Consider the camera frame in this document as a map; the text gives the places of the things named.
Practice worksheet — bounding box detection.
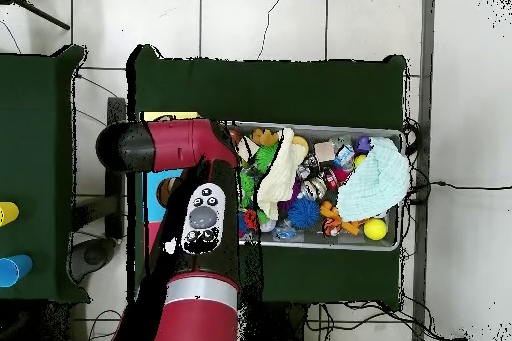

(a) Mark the small green spiky ball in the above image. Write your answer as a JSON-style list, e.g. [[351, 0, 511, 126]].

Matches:
[[254, 142, 279, 172]]

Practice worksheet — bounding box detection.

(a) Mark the cream waffle cloth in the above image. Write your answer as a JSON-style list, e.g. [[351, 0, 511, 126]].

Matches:
[[255, 127, 310, 221]]

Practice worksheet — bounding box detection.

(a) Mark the mint green waffle cloth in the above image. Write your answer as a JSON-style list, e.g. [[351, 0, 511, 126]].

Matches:
[[335, 136, 412, 223]]

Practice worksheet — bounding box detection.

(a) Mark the wooden box with three holes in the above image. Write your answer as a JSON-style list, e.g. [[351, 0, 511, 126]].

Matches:
[[137, 110, 200, 274]]

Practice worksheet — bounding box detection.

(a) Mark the blue spiky ball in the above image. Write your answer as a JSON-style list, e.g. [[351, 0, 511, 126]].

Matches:
[[286, 197, 321, 230]]

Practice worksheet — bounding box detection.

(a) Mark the dark green table cloth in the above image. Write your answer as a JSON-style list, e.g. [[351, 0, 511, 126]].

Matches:
[[0, 44, 92, 304], [125, 44, 409, 310]]

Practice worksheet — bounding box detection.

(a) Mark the orange tiger plush toy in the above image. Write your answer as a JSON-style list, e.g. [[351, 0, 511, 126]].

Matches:
[[320, 216, 343, 238]]

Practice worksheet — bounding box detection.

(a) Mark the yellow ball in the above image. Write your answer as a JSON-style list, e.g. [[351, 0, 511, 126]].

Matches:
[[362, 217, 389, 242]]

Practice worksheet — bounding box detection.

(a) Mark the black upright panel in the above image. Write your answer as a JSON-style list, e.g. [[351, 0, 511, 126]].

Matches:
[[105, 96, 128, 241]]

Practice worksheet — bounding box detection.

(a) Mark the yellow cylinder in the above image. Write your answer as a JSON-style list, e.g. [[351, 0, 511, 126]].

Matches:
[[0, 201, 20, 228]]

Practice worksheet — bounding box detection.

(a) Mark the black tripod leg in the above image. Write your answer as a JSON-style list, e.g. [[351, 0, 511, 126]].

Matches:
[[0, 0, 72, 32]]

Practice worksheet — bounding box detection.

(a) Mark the blue cylinder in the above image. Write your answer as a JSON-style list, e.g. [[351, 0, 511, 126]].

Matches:
[[0, 253, 34, 289]]

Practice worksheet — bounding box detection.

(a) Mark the shallow wire mesh bin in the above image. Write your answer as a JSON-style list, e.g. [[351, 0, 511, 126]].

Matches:
[[229, 120, 405, 252]]

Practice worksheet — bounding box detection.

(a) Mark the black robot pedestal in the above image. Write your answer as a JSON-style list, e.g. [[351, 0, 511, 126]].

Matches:
[[259, 301, 309, 341]]

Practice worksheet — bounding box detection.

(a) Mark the black floor cable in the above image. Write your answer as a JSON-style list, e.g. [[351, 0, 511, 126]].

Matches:
[[403, 179, 512, 195]]

